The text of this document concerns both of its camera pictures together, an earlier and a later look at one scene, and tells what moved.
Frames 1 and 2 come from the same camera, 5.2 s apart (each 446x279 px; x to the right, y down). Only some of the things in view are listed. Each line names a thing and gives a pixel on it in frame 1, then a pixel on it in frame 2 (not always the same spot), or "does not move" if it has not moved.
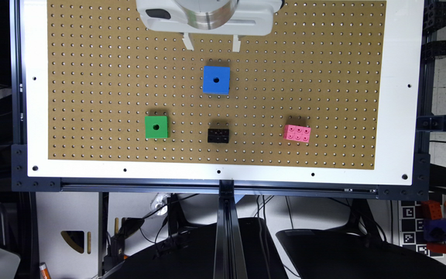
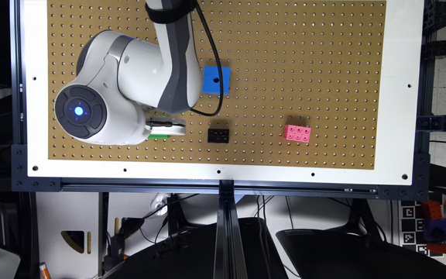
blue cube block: [216, 80] does not move
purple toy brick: [437, 230] does not move
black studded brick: [218, 136] does not move
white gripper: [246, 18] to [166, 125]
